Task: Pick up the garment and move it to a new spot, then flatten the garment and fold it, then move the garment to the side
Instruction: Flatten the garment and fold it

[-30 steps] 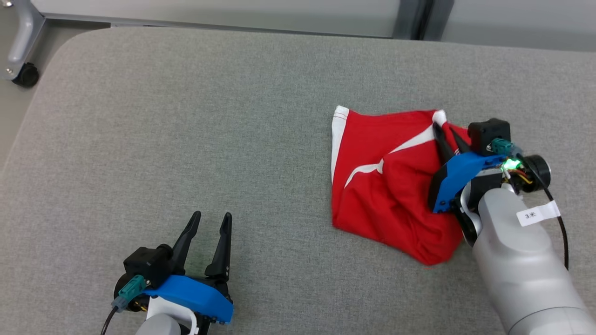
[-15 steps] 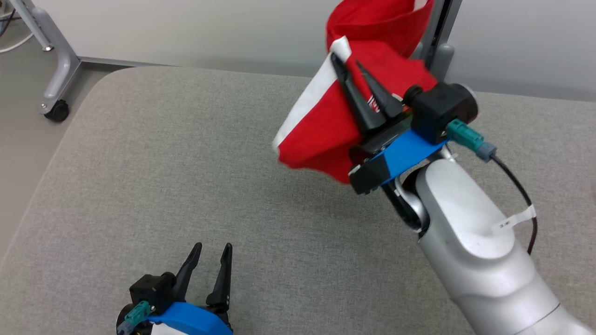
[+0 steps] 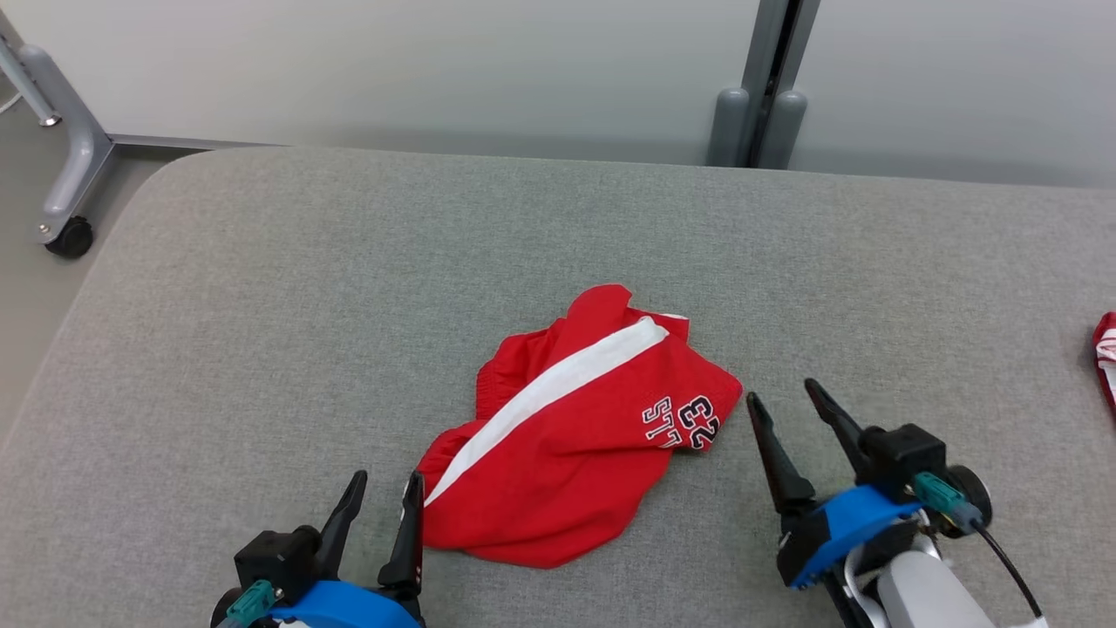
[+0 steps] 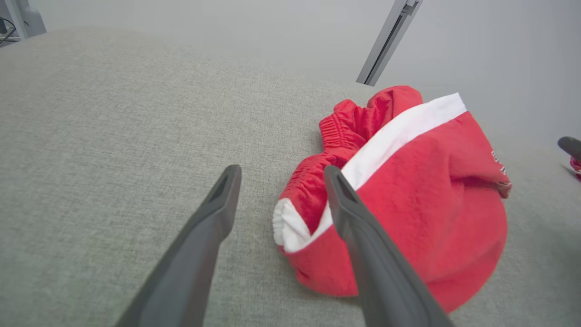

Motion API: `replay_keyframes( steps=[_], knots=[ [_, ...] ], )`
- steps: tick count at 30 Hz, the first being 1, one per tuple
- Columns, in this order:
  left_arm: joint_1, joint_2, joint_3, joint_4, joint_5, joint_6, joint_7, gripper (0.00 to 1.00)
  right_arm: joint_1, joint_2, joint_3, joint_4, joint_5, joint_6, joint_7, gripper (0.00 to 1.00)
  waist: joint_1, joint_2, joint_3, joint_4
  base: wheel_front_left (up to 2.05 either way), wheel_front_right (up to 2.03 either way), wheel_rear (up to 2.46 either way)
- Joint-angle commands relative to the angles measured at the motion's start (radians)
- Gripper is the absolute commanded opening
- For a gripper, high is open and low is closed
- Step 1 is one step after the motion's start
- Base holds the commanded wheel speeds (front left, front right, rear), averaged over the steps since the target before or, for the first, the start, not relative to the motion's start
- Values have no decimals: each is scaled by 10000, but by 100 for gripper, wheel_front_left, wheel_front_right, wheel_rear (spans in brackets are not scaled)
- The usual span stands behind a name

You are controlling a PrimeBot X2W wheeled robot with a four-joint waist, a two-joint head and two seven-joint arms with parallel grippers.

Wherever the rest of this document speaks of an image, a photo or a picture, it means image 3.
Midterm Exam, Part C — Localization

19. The grey partition base rail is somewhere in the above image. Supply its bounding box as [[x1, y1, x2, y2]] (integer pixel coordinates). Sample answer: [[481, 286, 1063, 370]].
[[109, 133, 289, 151]]

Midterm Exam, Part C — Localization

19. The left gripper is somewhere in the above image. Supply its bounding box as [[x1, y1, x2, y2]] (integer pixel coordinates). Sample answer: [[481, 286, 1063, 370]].
[[209, 470, 425, 628]]

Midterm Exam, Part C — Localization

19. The black caster wheel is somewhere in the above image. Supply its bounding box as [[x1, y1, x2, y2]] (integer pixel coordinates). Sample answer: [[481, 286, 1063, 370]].
[[44, 215, 95, 260]]

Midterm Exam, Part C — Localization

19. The red white-sleeved jersey shirt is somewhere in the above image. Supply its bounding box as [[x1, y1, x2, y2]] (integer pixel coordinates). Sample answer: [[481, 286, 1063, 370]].
[[1092, 311, 1116, 413]]

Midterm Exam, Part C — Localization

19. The teal camera cable connector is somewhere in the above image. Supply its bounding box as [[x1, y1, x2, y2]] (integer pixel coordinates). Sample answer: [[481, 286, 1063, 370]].
[[912, 472, 1045, 622], [216, 580, 280, 628]]

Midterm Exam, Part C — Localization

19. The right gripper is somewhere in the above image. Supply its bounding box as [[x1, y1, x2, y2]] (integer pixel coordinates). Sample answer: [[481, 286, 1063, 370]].
[[745, 379, 993, 591]]

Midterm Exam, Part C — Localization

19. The blue right camera mount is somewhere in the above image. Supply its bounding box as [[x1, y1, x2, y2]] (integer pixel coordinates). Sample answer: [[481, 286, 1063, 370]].
[[789, 485, 925, 590]]

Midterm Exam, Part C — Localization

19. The red shorts white stripe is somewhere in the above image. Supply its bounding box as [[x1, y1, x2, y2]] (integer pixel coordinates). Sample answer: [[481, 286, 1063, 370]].
[[417, 283, 745, 570]]

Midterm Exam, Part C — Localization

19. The grey rolling stand leg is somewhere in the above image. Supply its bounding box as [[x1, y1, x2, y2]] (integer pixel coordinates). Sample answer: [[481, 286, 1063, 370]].
[[0, 10, 119, 245]]

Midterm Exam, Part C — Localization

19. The teal left camera cable connector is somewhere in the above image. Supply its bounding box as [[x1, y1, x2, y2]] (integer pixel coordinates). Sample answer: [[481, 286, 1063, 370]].
[[216, 580, 280, 628]]

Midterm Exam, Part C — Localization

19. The grey metal partition post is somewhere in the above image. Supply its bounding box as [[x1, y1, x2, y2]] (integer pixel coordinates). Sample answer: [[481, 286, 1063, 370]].
[[706, 0, 822, 171]]

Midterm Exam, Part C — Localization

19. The teal right camera cable connector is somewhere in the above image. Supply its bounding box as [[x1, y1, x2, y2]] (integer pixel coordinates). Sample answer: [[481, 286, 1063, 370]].
[[912, 472, 1045, 622]]

